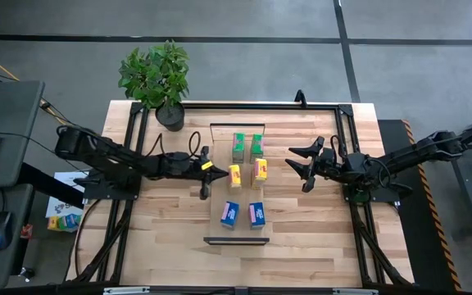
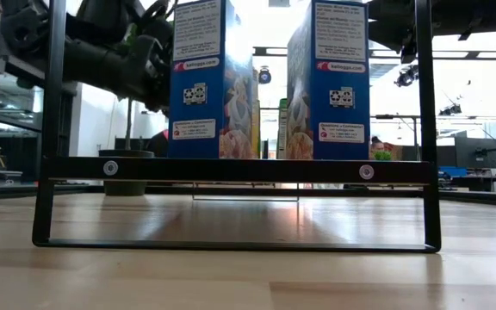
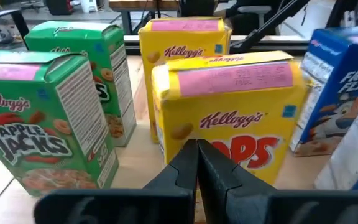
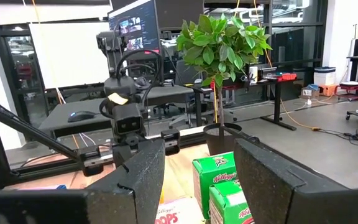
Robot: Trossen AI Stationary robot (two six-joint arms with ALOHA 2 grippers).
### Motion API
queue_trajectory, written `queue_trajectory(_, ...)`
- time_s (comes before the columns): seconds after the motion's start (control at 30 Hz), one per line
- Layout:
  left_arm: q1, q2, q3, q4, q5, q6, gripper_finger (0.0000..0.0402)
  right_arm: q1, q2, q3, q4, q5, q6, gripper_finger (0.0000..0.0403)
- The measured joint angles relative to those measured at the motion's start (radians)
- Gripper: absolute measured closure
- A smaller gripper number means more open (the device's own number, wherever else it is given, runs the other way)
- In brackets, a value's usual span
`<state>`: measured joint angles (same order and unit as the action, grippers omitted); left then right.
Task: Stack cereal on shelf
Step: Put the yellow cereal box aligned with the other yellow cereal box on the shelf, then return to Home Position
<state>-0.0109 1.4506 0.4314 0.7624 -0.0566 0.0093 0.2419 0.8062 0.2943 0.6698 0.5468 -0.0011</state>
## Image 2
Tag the black metal frame table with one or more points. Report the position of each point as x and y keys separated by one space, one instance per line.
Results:
x=386 y=116

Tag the wooden tray board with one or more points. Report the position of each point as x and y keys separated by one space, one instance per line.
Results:
x=231 y=171

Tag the blue cereal box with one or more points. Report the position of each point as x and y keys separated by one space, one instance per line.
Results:
x=196 y=107
x=342 y=107

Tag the black ceiling spotlight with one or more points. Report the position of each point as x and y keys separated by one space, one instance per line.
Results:
x=405 y=77
x=450 y=110

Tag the green cereal box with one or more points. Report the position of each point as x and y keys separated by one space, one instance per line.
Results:
x=282 y=129

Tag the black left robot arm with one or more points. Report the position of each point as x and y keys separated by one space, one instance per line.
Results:
x=101 y=64

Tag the black aluminium table frame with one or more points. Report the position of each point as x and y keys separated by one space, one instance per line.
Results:
x=489 y=199

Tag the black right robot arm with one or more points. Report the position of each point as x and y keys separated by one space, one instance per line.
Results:
x=467 y=13

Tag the dark lab workbench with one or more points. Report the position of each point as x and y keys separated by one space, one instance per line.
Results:
x=15 y=129

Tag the black computer monitor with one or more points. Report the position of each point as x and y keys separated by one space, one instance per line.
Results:
x=476 y=153

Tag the blue tray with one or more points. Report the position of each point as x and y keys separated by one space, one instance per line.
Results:
x=452 y=171

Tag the silver shelf screw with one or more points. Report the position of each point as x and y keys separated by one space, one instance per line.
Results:
x=366 y=171
x=110 y=168

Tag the black dome ceiling camera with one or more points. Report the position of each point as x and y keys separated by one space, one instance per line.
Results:
x=264 y=76

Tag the dark plant pot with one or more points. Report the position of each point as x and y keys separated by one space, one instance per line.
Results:
x=125 y=188

